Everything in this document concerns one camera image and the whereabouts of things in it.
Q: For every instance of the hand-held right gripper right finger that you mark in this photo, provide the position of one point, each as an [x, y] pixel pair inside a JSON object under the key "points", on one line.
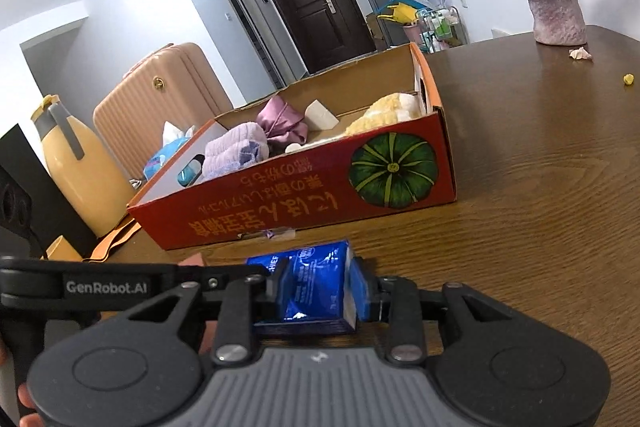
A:
{"points": [[361, 292]]}

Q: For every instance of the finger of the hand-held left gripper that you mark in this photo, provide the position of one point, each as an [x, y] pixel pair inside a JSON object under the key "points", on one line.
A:
{"points": [[225, 274]]}

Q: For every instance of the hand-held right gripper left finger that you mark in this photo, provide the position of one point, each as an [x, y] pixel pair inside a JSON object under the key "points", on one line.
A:
{"points": [[265, 294]]}

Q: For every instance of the blue pocket tissue packet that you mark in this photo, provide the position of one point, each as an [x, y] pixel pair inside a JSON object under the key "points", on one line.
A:
{"points": [[315, 287]]}

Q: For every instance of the printed cardboard box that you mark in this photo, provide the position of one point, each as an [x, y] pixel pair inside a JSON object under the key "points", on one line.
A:
{"points": [[300, 202]]}

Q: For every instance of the lavender towel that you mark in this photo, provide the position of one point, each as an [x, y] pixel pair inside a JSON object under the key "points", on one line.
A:
{"points": [[235, 152]]}

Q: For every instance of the yellow fluffy cloth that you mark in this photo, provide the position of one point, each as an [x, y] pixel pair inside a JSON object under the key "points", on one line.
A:
{"points": [[382, 112]]}

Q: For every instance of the white wedge sponge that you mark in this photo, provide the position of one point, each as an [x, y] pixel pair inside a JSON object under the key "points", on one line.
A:
{"points": [[320, 114]]}

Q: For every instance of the blue soft tissue pack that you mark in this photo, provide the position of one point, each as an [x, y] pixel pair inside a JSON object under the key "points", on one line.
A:
{"points": [[167, 152]]}

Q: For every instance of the person's left hand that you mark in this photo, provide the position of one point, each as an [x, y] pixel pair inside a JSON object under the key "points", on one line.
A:
{"points": [[30, 409]]}

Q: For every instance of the pink flat object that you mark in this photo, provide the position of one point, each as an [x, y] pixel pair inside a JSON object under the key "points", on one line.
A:
{"points": [[190, 259]]}

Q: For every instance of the clear plastic wrapper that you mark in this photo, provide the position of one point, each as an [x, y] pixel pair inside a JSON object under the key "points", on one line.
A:
{"points": [[267, 235]]}

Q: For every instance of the black speaker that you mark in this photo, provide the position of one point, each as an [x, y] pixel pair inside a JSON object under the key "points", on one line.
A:
{"points": [[45, 207]]}

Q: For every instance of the yellow water bottle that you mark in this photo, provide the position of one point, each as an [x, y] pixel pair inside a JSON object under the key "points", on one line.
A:
{"points": [[85, 177]]}

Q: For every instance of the small white roll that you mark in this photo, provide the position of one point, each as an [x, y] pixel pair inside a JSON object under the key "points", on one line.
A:
{"points": [[292, 148]]}

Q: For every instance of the purple satin pouch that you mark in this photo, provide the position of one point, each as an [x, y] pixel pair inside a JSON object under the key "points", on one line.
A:
{"points": [[280, 119]]}

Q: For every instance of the pink hard-shell suitcase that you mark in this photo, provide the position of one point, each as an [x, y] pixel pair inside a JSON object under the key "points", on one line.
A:
{"points": [[165, 92]]}

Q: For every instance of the brown carton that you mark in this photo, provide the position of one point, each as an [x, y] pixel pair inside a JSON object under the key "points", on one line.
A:
{"points": [[376, 32]]}

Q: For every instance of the dark brown entrance door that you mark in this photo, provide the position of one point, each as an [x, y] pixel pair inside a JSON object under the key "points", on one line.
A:
{"points": [[315, 17]]}

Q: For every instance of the storage cart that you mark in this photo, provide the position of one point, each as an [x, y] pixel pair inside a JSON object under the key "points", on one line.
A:
{"points": [[445, 32]]}

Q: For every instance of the yellow bag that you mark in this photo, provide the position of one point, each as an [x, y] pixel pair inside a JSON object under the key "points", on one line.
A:
{"points": [[400, 13]]}

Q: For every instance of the fallen pink petal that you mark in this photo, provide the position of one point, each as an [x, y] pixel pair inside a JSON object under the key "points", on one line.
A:
{"points": [[580, 54]]}

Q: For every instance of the small yellow crumb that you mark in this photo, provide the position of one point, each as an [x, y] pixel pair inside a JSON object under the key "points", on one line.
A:
{"points": [[627, 80]]}

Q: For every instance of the grey interior door frame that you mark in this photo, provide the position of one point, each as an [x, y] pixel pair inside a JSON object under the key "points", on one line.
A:
{"points": [[245, 27]]}

